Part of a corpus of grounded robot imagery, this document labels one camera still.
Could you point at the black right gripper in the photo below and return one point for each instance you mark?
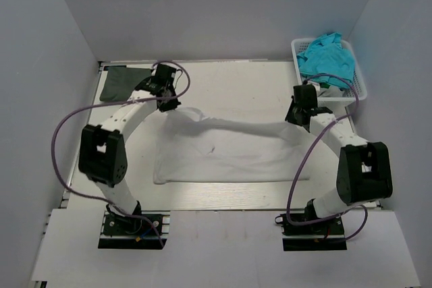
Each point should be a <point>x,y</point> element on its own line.
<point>290,117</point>

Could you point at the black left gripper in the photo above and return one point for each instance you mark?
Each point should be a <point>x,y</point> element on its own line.
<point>171,106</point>

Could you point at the white t-shirt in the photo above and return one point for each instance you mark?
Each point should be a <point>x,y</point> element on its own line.
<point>192,147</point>

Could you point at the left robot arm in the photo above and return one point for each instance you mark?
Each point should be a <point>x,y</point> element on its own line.
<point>103,157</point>

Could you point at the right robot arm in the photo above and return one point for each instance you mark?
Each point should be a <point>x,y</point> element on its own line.
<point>363,169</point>

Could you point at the grey garment in basket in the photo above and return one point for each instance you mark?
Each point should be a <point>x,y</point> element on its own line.
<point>331,91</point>

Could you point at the dark green folded t-shirt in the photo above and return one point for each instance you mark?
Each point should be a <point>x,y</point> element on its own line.
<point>121,82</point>

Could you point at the teal t-shirt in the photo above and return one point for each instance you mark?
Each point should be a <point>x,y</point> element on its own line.
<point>327,61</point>

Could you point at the white plastic basket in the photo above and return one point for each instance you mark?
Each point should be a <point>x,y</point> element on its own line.
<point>357,89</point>

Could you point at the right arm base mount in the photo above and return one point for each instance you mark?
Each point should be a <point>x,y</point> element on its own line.
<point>325,236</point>

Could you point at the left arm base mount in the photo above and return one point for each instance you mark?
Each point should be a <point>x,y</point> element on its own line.
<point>138,235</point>

